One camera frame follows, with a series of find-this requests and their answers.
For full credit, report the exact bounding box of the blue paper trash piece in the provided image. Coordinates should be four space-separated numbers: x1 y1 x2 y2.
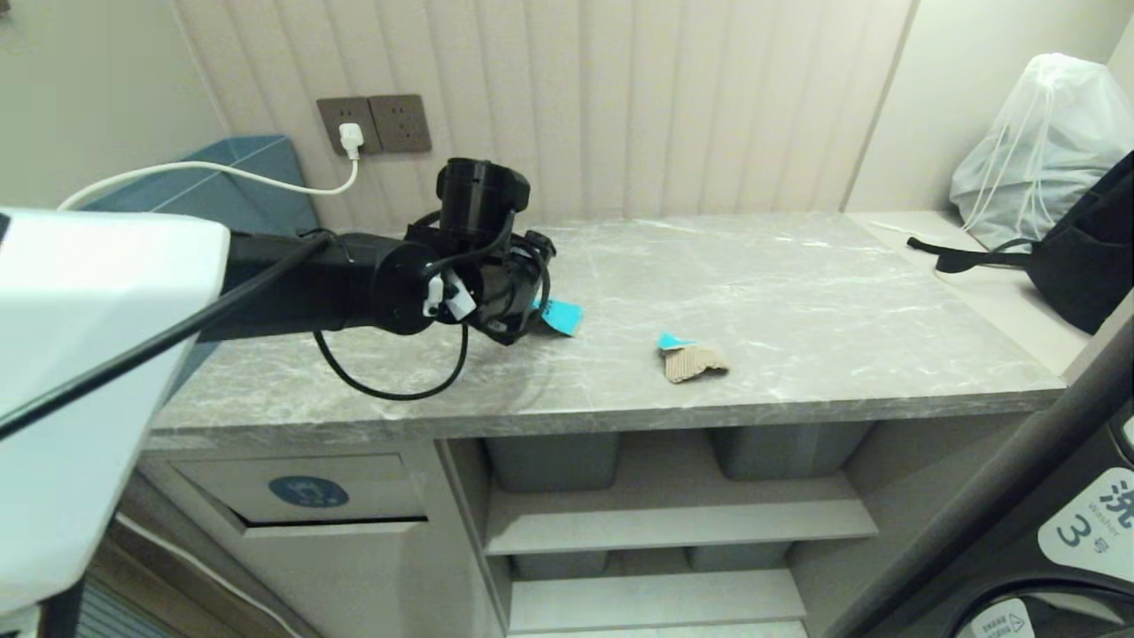
532 298 586 338

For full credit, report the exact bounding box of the white drawstring bag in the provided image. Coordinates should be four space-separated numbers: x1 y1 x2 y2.
949 52 1134 253

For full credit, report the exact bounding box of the trash bin flap door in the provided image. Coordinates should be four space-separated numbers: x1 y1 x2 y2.
171 453 429 536

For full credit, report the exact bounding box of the white power cable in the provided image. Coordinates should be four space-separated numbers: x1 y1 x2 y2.
57 156 361 213

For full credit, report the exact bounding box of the grey counter cabinet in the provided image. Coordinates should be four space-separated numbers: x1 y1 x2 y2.
133 409 1068 638

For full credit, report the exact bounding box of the black cable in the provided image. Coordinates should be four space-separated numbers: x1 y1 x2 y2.
0 232 336 441
313 321 470 402

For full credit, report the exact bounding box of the crumpled cardboard trash piece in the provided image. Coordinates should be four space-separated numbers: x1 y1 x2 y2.
656 332 731 385

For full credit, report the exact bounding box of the grey wall socket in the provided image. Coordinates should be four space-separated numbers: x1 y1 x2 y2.
368 93 433 154
316 97 383 157

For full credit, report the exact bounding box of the dark washing machine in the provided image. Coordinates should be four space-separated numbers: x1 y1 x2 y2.
819 315 1134 638

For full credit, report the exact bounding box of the black bag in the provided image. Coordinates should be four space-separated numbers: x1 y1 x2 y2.
906 149 1134 336

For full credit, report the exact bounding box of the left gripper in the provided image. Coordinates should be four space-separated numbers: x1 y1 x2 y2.
474 230 558 347

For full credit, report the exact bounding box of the grey storage bin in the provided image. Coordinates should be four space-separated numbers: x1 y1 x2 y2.
708 422 875 482
686 541 794 573
482 432 622 494
509 549 611 580

